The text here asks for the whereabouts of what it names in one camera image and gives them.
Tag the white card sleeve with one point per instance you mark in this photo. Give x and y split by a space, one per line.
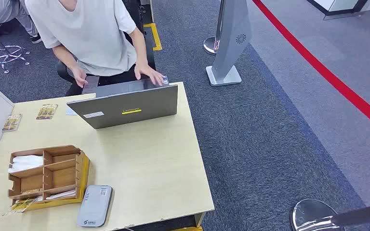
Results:
62 194

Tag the black stool with chrome base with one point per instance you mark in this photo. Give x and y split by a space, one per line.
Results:
7 54

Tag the grey card reader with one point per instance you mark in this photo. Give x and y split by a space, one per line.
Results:
95 206

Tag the white ID card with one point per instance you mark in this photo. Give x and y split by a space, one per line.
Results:
70 112

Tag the grey laptop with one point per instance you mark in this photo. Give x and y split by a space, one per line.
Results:
134 108

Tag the yellow object under table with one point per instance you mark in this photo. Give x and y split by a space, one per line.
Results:
188 229

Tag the chrome stanchion post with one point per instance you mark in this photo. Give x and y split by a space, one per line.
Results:
210 44

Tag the grey kiosk stand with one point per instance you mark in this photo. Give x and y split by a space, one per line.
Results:
233 38

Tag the person's right forearm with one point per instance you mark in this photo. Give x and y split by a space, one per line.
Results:
64 57

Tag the black office chair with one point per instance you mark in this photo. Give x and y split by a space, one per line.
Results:
148 54

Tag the wooden compartment organizer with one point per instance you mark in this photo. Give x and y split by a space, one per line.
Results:
62 173

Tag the dark smartphone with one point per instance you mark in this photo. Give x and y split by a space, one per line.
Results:
91 84

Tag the white folded paper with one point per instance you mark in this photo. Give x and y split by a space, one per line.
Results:
25 163

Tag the person's left hand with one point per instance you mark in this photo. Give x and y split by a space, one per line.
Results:
148 71

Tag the person's right hand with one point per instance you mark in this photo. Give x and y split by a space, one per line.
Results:
79 76

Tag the white cabinet with dark base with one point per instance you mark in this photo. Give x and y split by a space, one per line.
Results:
338 4

